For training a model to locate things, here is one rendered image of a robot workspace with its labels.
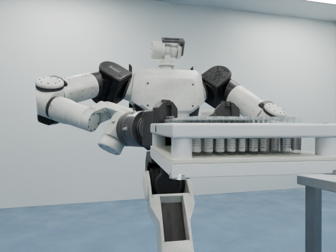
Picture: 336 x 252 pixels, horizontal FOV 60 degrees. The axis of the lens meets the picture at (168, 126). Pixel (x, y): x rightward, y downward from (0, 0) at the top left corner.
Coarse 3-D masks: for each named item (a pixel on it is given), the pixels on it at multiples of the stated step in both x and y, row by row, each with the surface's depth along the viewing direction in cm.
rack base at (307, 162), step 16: (160, 160) 46; (176, 160) 37; (192, 160) 37; (208, 160) 37; (224, 160) 38; (240, 160) 38; (256, 160) 39; (272, 160) 39; (288, 160) 39; (304, 160) 40; (320, 160) 40; (176, 176) 37; (192, 176) 37; (208, 176) 37
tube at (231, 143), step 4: (228, 116) 42; (232, 116) 42; (228, 120) 42; (232, 120) 42; (228, 140) 42; (232, 140) 42; (228, 144) 42; (232, 144) 42; (228, 148) 42; (232, 148) 42; (228, 152) 42; (232, 152) 42
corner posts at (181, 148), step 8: (152, 136) 59; (160, 136) 58; (152, 144) 59; (160, 144) 58; (176, 144) 37; (184, 144) 37; (320, 144) 41; (328, 144) 41; (176, 152) 37; (184, 152) 37; (320, 152) 41; (328, 152) 41
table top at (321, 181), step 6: (300, 174) 108; (306, 174) 108; (312, 174) 108; (318, 174) 108; (324, 174) 108; (300, 180) 107; (306, 180) 104; (312, 180) 102; (318, 180) 100; (324, 180) 98; (330, 180) 97; (312, 186) 102; (318, 186) 100; (324, 186) 98; (330, 186) 96
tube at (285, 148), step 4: (284, 116) 44; (288, 116) 43; (284, 120) 44; (288, 120) 43; (284, 140) 44; (288, 140) 43; (284, 144) 44; (288, 144) 43; (284, 148) 44; (288, 148) 43; (284, 152) 44; (288, 152) 43
